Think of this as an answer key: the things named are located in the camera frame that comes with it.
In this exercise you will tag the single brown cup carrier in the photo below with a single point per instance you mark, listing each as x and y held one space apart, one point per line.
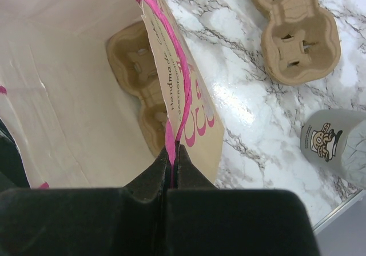
132 62

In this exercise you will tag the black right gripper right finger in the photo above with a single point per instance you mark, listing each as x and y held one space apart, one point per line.
234 222

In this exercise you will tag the pink beige paper bag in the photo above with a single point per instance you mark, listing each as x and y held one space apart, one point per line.
73 125

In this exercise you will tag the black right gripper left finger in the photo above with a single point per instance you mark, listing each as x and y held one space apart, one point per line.
92 221

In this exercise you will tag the brown cardboard cup carrier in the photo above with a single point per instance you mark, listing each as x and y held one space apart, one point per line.
301 41

